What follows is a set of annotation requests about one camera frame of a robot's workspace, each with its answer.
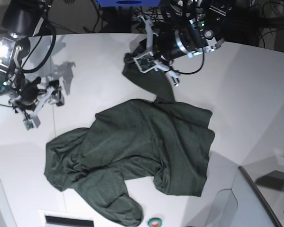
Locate blue box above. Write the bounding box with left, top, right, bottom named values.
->
left=96, top=0, right=161, bottom=7

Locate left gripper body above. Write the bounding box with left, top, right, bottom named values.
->
left=133, top=30, right=189, bottom=69

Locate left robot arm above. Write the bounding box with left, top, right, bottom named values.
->
left=125, top=0, right=228, bottom=86

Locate grey monitor edge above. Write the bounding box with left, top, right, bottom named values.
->
left=240, top=166, right=284, bottom=227

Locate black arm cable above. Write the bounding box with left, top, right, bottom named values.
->
left=18, top=23, right=57, bottom=74
left=170, top=51, right=206, bottom=75

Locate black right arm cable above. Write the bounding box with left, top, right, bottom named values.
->
left=18, top=23, right=57, bottom=74

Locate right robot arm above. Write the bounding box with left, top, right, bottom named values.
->
left=0, top=0, right=63, bottom=114

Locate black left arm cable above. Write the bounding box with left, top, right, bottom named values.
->
left=170, top=51, right=206, bottom=75

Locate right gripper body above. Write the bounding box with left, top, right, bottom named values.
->
left=9, top=77, right=46, bottom=113

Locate dark green t-shirt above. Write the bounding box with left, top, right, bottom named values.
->
left=44, top=53, right=215, bottom=227

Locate red green emergency button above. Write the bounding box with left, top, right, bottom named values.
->
left=147, top=218, right=162, bottom=227

